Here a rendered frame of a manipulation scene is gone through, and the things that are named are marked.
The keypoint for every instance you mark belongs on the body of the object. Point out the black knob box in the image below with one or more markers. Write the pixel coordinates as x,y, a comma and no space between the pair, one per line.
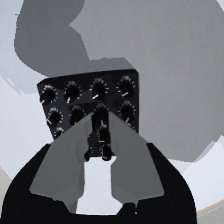
74,95

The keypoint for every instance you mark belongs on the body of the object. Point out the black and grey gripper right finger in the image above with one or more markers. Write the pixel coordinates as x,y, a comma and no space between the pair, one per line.
141,174

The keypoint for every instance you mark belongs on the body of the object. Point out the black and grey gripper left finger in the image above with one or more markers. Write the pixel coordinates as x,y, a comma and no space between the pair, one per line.
55,172

